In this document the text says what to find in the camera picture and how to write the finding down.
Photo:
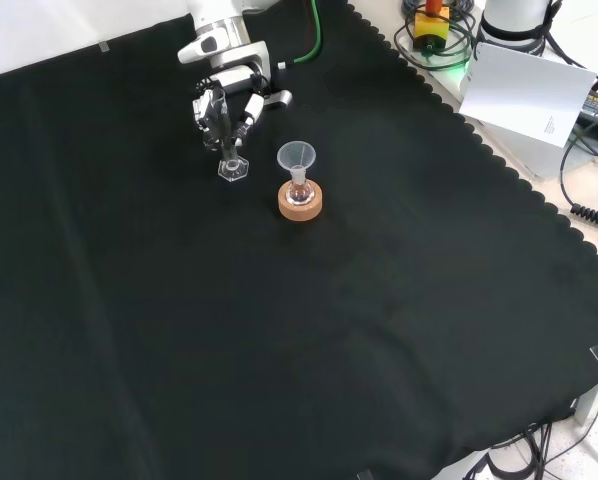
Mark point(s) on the clear glass graduated cylinder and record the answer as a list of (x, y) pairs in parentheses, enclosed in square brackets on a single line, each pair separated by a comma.
[(233, 170)]

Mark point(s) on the clear plastic funnel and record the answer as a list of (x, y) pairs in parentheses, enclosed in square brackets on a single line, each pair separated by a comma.
[(297, 155)]

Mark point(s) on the yellow stop button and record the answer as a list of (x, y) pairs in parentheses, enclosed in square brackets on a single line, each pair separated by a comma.
[(431, 31)]

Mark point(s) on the small grey tape piece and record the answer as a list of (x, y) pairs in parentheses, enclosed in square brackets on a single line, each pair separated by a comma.
[(105, 47)]

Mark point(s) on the grey metal bracket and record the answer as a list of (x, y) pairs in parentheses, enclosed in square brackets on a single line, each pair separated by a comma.
[(596, 400)]

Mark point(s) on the grey box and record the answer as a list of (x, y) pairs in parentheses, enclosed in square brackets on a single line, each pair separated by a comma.
[(539, 156)]

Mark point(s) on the small round-bottom glass flask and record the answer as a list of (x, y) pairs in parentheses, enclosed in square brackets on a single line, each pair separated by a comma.
[(300, 196)]

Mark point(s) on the black table cloth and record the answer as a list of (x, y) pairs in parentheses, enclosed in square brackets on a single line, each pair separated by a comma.
[(259, 325)]

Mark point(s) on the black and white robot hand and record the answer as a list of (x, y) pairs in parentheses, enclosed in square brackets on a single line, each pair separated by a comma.
[(234, 80)]

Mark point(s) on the white cylindrical machine base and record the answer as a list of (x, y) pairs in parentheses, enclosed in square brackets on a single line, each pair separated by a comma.
[(514, 17)]

